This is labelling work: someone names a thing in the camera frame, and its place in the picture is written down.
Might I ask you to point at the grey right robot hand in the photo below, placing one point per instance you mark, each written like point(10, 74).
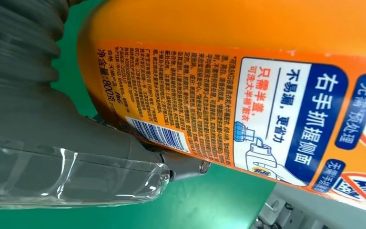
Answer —
point(60, 151)

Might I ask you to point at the white machine base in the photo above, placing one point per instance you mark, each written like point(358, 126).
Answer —
point(312, 211)

